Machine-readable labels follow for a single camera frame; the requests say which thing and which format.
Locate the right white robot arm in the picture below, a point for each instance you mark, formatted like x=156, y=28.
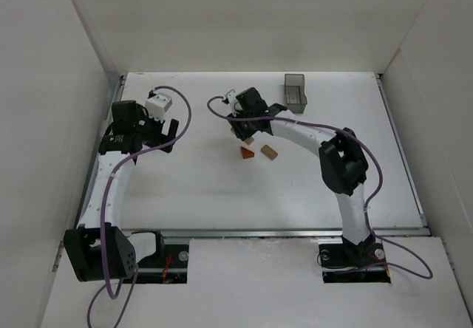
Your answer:
x=343, y=167

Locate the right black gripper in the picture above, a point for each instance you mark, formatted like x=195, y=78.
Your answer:
x=241, y=130

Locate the orange triangular wood block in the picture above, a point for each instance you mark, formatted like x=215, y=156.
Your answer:
x=246, y=153

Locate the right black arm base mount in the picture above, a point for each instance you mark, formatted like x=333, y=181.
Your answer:
x=345, y=263

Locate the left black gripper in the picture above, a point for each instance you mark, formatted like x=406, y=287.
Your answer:
x=168, y=134

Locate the aluminium front rail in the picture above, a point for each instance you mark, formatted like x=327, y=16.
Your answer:
x=283, y=233

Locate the smoky transparent plastic bin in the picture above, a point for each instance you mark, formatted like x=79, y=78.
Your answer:
x=294, y=91

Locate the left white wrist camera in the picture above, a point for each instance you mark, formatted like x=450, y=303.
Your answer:
x=157, y=104

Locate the long light wood block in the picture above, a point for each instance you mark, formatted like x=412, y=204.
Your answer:
x=248, y=142

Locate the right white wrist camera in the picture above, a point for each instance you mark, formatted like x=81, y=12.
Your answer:
x=231, y=101

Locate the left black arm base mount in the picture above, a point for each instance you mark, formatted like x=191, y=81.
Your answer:
x=167, y=265

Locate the tan wood block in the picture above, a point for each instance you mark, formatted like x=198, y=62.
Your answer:
x=269, y=152

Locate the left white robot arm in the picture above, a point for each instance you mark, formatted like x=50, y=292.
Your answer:
x=97, y=248

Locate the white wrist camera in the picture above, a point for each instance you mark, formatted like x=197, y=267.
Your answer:
x=157, y=104
x=231, y=101

